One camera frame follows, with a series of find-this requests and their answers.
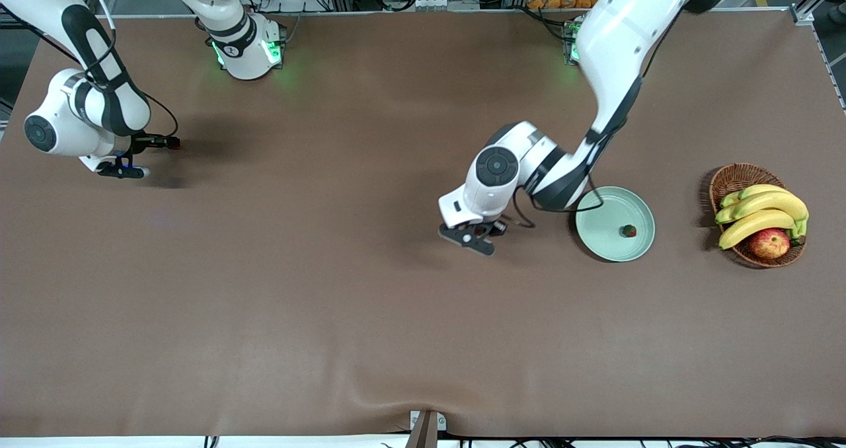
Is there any light green round plate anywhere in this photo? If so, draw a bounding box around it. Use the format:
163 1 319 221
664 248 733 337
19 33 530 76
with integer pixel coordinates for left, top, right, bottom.
574 186 656 263

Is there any brown table mat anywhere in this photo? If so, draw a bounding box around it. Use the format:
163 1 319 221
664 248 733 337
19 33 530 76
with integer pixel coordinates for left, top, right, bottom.
0 11 846 439

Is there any brown wicker basket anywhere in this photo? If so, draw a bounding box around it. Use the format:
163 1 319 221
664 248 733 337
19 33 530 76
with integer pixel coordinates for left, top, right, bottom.
709 163 808 269

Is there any yellow banana beside apple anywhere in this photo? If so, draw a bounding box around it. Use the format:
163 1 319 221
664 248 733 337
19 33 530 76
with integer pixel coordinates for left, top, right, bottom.
718 209 799 250

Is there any small yellow banana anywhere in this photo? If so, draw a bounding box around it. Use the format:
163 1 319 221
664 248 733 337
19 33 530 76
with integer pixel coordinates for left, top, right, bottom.
720 184 790 209

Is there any red apple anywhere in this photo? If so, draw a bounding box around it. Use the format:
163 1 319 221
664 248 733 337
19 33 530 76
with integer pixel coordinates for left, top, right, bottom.
749 228 792 260

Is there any large yellow banana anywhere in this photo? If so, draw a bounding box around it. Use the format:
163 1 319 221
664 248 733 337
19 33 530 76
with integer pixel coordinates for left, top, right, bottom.
715 191 810 237

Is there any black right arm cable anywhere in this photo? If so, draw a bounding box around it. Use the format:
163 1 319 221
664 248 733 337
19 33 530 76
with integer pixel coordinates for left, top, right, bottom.
0 2 180 139

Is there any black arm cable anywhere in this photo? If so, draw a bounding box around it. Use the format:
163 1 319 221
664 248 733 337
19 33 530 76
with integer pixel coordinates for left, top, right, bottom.
0 2 180 139
511 12 681 229

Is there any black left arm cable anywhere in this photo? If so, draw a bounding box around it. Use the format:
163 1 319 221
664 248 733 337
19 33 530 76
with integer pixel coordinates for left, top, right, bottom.
511 12 681 229

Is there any metal table edge bracket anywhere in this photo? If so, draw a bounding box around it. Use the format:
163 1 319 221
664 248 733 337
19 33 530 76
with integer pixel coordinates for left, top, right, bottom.
409 410 447 448

